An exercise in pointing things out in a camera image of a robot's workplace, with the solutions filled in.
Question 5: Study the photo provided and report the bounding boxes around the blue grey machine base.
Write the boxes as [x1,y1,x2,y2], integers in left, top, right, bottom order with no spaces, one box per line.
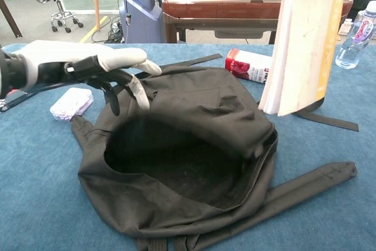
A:
[119,0,167,44]

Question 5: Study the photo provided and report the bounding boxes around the white book with yellow spine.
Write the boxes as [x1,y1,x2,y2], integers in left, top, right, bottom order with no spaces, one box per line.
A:
[258,0,349,116]

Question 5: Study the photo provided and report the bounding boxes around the clear water bottle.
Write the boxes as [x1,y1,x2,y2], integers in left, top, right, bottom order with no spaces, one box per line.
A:
[335,1,376,70]

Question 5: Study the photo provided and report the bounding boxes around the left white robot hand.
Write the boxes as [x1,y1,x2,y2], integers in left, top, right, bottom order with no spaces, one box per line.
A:
[16,40,163,116]

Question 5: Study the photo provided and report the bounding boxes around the black fabric backpack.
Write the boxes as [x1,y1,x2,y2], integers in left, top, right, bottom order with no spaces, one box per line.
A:
[71,53,360,251]

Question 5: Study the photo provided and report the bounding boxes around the black floor cable tangle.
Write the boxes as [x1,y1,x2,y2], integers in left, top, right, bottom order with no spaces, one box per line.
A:
[91,15,125,44]

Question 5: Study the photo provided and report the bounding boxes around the brown mahjong table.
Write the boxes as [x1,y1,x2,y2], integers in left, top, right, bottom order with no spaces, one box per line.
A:
[161,0,354,45]

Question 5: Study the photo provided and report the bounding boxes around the black red illustrated book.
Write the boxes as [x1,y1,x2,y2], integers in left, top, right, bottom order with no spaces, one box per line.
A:
[0,89,39,114]

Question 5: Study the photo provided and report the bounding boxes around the blue felt table cover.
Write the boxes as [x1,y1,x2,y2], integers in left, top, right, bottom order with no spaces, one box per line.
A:
[0,43,376,251]

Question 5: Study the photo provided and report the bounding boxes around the white plastic packet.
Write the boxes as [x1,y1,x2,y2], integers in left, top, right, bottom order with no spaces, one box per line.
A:
[49,87,95,122]

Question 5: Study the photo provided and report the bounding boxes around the dark table leg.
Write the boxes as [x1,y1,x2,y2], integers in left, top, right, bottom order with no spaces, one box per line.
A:
[0,0,24,39]

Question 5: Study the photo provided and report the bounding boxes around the red juice bottle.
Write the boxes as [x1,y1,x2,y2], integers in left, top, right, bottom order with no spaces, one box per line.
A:
[224,48,274,85]

